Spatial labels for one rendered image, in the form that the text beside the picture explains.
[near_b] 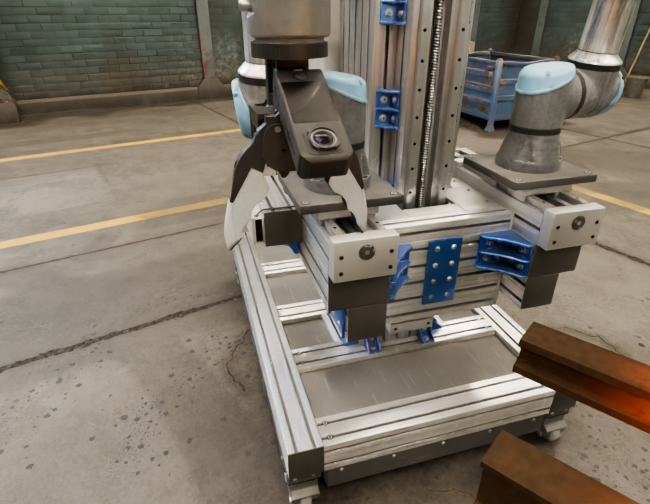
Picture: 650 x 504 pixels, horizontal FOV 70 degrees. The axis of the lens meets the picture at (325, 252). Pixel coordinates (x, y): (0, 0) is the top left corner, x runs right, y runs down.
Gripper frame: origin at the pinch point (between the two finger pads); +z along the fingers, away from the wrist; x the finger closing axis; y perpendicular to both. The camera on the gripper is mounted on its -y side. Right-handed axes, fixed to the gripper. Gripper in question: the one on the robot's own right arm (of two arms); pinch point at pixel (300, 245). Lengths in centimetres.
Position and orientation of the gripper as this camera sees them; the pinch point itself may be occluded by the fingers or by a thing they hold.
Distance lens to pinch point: 50.1
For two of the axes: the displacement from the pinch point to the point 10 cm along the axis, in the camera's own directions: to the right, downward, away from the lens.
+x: -9.6, 1.3, -2.5
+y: -2.8, -4.5, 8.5
